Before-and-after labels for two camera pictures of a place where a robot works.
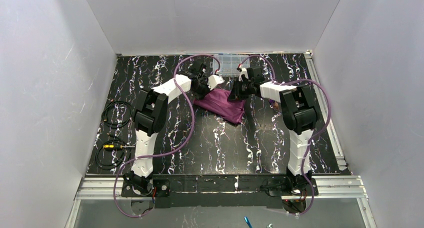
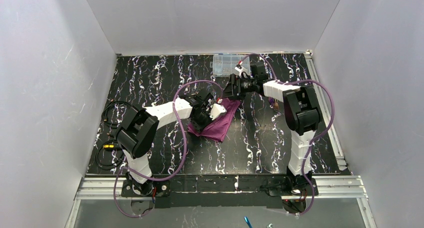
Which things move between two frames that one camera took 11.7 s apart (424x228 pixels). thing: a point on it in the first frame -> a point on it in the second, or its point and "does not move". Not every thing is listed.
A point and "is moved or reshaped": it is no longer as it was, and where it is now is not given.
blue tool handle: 247,221 does not move
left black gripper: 202,88 -> 201,117
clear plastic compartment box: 229,64 does not move
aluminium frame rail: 336,187 does not move
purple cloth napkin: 216,101 is moved or reshaped
